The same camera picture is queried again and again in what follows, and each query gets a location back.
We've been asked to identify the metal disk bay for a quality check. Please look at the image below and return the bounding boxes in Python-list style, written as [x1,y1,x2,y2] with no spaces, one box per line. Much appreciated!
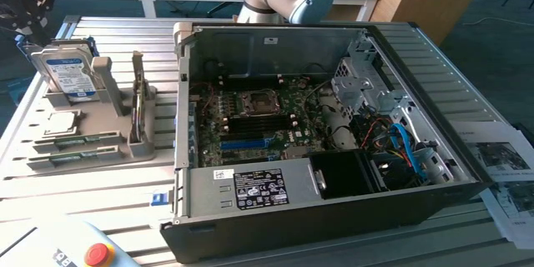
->
[374,90,457,184]

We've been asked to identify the graphics card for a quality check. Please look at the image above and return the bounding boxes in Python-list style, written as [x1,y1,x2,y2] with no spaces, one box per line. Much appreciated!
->
[130,50,152,143]

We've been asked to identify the black RAM slot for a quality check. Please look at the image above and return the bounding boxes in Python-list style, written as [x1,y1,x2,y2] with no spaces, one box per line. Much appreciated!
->
[228,116,291,122]
[228,120,292,126]
[228,127,294,134]
[228,124,292,129]

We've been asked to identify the printed paper sheets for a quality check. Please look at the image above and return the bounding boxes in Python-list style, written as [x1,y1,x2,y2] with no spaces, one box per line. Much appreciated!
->
[451,119,534,249]

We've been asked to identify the black open PC case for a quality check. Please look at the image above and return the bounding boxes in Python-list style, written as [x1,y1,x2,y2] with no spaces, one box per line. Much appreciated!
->
[159,21,495,265]

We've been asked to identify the blue expansion slot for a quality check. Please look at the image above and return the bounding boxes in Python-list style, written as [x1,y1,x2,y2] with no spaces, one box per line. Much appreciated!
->
[219,140,266,151]

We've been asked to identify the black fan shroud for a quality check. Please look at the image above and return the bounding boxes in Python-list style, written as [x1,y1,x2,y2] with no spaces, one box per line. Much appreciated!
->
[310,150,378,199]

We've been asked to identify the grey power supply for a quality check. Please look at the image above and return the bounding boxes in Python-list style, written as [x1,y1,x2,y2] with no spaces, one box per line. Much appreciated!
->
[183,157,327,219]

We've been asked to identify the silver CPU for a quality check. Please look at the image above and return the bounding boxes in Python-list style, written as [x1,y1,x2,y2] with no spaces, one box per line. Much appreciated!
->
[43,111,82,135]

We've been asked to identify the blue flat wire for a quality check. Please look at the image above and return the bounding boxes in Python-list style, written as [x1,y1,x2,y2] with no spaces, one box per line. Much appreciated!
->
[389,123,431,184]

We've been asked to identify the hard disk with blue label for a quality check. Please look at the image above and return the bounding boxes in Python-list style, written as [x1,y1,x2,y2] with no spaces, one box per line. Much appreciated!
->
[29,48,102,103]

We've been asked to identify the red emergency stop button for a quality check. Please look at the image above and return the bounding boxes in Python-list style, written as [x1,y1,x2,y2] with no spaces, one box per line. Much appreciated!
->
[83,243,116,266]

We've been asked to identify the CPU socket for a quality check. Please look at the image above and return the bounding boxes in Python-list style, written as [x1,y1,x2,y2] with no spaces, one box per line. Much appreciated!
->
[235,89,282,115]

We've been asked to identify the green motherboard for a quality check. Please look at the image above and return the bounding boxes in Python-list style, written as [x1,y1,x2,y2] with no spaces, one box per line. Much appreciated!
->
[190,74,335,168]

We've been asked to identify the grey teach pendant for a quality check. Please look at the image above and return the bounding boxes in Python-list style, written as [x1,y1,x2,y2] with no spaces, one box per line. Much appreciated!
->
[0,215,144,267]

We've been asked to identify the green RAM stick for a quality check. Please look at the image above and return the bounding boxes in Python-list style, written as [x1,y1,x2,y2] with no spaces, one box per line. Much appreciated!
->
[54,135,106,148]
[48,151,99,164]

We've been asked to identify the white tube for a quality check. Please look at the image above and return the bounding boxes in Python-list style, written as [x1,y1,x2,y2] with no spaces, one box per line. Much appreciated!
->
[319,94,361,151]

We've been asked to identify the metal drive cage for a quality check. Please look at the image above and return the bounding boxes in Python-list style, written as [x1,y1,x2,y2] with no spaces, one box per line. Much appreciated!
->
[330,56,402,115]

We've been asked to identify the blue table bracket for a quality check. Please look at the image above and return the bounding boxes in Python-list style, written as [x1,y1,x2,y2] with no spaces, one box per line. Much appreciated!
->
[150,191,175,208]

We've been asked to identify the red thin wire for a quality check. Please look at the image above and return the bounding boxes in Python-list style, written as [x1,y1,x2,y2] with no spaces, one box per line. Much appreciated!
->
[359,118,394,149]

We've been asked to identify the grey parts rack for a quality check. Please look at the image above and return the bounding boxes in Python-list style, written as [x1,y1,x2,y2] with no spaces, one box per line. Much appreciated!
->
[24,38,159,173]

